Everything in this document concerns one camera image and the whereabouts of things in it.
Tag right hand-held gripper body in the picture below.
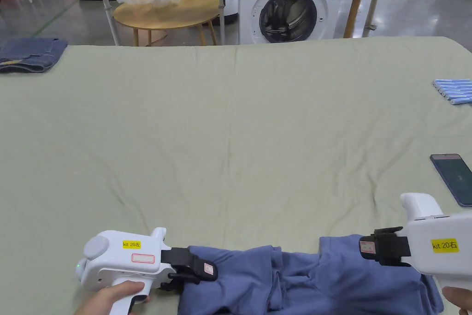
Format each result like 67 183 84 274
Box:
375 192 472 289

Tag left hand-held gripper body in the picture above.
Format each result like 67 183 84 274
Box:
77 226 193 315

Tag blue garment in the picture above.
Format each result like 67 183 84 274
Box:
178 234 445 315

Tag person's left hand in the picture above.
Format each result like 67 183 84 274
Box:
73 279 151 315

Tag person's right hand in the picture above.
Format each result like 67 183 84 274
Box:
441 286 472 315

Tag dark smartphone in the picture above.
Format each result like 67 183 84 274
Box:
429 153 472 208

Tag bed with pale green sheet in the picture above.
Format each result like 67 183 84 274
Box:
0 36 472 315

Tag row of blue batteries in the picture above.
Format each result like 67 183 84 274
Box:
431 78 472 107

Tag folded blue jeans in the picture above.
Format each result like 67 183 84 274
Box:
0 38 69 74

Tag round wooden table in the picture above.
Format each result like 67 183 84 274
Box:
112 0 221 47

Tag white round appliance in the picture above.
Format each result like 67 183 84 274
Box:
220 0 241 25

